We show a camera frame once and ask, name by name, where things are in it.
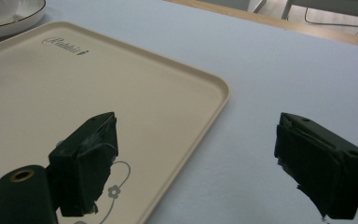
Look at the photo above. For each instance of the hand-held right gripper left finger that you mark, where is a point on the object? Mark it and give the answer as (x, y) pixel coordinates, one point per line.
(85, 165)

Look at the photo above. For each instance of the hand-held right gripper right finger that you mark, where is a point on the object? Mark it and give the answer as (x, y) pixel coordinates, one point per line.
(318, 168)

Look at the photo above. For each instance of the beige plastic tray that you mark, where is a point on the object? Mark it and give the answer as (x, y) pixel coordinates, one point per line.
(84, 102)

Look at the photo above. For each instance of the white table leg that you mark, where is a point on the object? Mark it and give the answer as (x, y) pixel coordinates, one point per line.
(259, 5)
(286, 8)

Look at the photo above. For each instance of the white plate with dark rim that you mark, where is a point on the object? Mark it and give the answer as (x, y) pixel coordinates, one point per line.
(9, 17)

